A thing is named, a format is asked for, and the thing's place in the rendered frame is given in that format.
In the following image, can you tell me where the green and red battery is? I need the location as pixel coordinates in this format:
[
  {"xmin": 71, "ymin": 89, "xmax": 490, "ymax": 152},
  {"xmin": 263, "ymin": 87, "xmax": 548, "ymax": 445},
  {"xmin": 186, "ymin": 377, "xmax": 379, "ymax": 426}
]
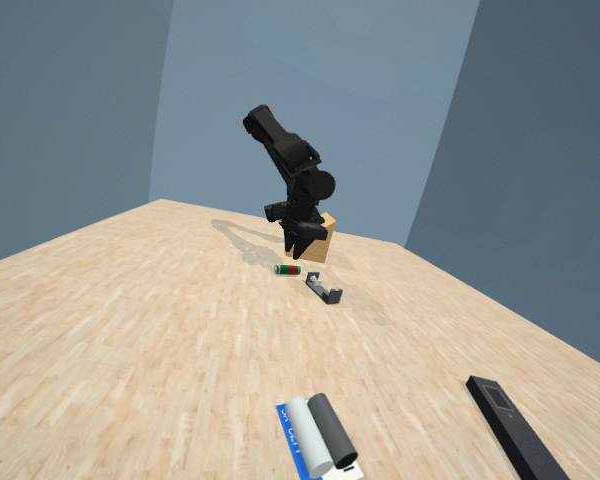
[{"xmin": 274, "ymin": 265, "xmax": 301, "ymax": 275}]

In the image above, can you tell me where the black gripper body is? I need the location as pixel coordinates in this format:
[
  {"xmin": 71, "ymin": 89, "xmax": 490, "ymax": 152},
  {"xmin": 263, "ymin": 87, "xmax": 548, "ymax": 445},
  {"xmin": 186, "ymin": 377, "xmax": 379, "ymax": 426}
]
[{"xmin": 281, "ymin": 191, "xmax": 328, "ymax": 241}]

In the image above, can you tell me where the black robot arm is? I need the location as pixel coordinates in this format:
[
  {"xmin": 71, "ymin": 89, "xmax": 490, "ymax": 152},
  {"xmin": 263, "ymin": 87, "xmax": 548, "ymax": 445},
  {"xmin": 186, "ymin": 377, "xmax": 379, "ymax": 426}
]
[{"xmin": 243, "ymin": 104, "xmax": 336, "ymax": 223}]

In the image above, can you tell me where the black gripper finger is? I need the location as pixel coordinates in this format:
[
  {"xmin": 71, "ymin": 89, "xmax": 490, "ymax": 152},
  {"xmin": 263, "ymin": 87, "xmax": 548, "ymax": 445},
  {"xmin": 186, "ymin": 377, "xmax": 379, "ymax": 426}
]
[
  {"xmin": 291, "ymin": 232, "xmax": 314, "ymax": 260},
  {"xmin": 278, "ymin": 222, "xmax": 296, "ymax": 252}
]

